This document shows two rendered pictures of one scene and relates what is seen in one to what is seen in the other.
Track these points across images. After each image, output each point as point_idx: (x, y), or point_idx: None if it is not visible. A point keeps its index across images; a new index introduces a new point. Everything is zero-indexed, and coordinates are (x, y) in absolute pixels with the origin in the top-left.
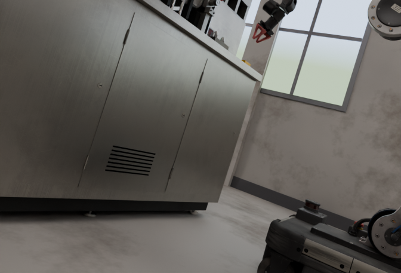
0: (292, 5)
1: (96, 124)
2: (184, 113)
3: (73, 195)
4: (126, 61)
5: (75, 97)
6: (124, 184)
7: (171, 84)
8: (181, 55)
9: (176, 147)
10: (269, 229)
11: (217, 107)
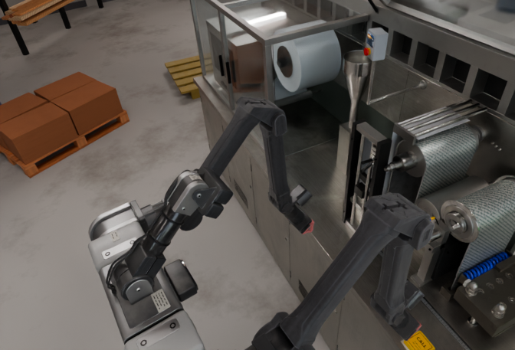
0: (375, 309)
1: (290, 258)
2: (336, 311)
3: (290, 285)
4: (293, 235)
5: (280, 237)
6: None
7: (320, 275)
8: (322, 259)
9: (336, 332)
10: None
11: (372, 349)
